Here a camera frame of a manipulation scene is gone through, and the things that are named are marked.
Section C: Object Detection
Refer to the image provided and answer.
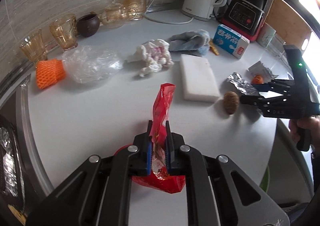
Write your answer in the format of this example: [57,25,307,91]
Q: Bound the silver blue wrapper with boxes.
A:
[248,61,278,83]

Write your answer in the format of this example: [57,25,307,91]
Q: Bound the dried orange peel strip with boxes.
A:
[209,40,220,55]

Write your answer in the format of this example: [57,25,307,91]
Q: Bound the wooden cutting board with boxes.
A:
[265,0,312,51]

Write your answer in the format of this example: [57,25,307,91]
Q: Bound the blue white milk carton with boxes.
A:
[213,24,250,59]

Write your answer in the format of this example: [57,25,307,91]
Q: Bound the green plastic trash basket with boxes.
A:
[260,166,270,193]

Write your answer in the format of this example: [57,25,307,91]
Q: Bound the light blue cloth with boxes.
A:
[168,29,210,56]

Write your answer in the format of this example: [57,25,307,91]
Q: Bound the aluminium foil sheet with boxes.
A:
[227,72,260,96]

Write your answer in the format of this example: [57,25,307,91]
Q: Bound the person's right hand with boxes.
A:
[289,116,320,156]

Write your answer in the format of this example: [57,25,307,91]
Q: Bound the white foam block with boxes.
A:
[180,54,220,103]

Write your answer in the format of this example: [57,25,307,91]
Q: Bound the red plastic snack bag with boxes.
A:
[110,83,185,193]

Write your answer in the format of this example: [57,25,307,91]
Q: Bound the clear acrylic holder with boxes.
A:
[267,34,286,59]

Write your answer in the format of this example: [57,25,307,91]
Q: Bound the clear plastic bag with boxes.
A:
[62,45,124,84]

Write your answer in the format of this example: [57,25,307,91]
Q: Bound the white patterned ceramic cup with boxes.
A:
[257,22,276,48]

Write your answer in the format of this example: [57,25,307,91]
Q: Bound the amber glass cup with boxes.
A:
[20,29,47,64]
[49,14,78,50]

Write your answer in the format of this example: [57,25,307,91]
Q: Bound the amber glass mug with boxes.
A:
[125,0,146,21]

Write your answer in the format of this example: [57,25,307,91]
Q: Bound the orange foam fruit net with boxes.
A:
[36,59,66,89]

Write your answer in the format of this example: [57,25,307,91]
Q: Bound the dark brown ceramic cup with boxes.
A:
[76,12,100,37]

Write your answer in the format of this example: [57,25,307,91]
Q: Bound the brown walnut shell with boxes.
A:
[223,91,240,115]

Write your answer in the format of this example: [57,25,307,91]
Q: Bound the pink stained white tissue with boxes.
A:
[126,39,175,77]

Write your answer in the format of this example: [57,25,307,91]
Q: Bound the black red blender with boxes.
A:
[221,0,269,42]

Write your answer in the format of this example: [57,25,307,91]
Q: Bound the amber glass teapot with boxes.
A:
[99,1,138,29]

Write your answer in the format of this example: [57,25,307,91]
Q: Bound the orange mandarin peel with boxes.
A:
[251,74,264,85]

